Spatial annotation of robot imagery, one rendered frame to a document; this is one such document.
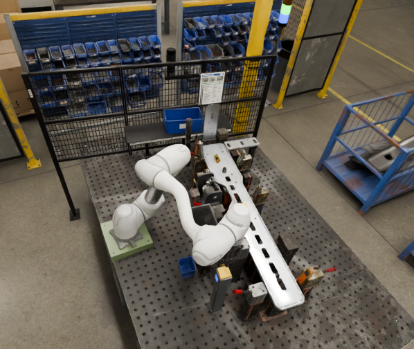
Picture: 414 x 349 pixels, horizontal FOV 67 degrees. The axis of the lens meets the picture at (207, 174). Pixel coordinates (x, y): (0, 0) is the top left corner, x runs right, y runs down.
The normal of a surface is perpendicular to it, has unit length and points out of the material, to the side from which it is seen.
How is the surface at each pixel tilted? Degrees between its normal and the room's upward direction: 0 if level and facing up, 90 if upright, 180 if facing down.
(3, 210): 0
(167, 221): 0
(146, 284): 0
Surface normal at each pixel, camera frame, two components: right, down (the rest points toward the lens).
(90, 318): 0.08, -0.70
